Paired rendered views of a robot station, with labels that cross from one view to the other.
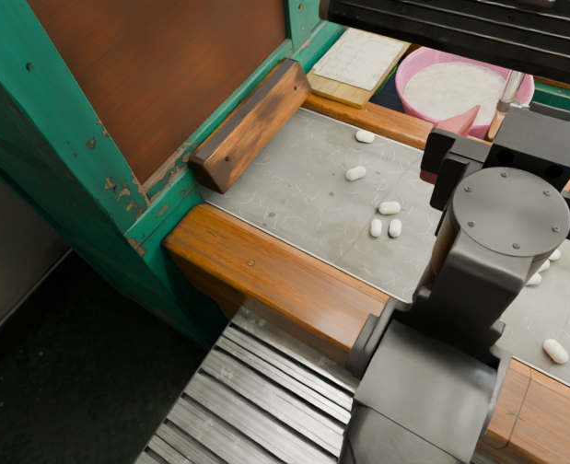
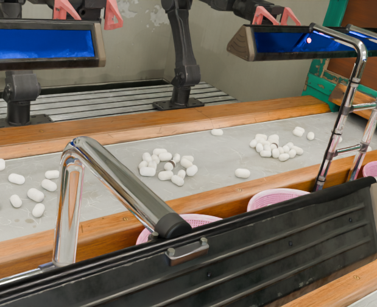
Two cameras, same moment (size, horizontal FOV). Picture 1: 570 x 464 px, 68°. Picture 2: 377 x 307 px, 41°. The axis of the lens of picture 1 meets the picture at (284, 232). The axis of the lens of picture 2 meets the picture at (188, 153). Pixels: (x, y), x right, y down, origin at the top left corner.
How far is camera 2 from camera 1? 1.68 m
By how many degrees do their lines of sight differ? 71
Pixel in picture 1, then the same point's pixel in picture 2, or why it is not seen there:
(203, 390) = not seen: hidden behind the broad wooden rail
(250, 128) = (362, 100)
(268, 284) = (279, 101)
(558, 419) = (193, 116)
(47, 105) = (332, 11)
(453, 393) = not seen: outside the picture
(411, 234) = (292, 137)
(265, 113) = not seen: hidden behind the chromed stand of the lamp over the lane
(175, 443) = (227, 98)
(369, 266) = (279, 125)
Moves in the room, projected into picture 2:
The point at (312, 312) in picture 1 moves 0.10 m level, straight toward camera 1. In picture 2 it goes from (261, 102) to (233, 95)
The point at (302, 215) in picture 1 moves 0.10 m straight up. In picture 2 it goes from (315, 123) to (323, 97)
